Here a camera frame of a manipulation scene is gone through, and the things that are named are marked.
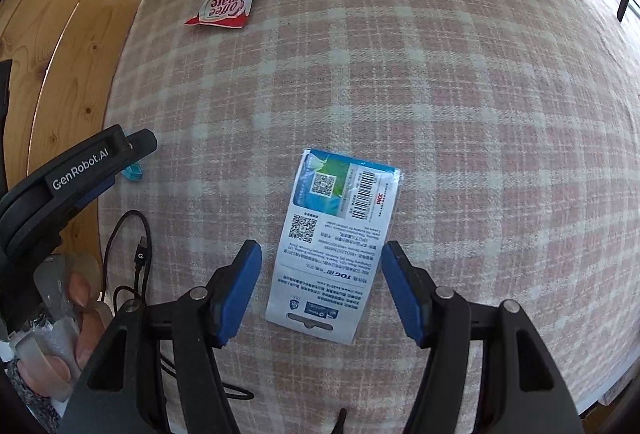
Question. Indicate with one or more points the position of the wooden plank panel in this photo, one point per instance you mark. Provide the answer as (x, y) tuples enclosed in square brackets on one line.
[(60, 13)]

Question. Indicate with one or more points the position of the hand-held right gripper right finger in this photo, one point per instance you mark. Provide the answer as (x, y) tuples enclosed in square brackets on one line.
[(400, 289)]

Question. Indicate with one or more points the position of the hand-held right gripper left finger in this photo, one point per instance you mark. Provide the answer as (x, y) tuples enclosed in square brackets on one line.
[(242, 289)]

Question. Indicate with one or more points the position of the blue and white packet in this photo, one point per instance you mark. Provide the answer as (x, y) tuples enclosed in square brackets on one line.
[(335, 244)]

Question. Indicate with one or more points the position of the red sachet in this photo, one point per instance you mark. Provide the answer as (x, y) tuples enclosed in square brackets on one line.
[(225, 3)]

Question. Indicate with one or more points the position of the small turquoise clip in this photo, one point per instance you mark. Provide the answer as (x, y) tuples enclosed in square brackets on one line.
[(134, 171)]

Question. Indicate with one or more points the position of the person's left hand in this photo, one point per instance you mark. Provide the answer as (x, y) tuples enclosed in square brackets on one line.
[(80, 294)]

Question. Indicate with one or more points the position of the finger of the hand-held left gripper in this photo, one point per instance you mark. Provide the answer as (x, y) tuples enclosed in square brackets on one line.
[(97, 191), (142, 146)]

